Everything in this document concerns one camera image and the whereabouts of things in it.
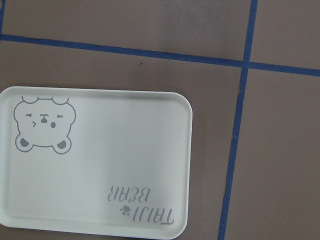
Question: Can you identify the white bear tray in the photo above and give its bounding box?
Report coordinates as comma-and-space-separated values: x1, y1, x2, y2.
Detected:
0, 86, 193, 239

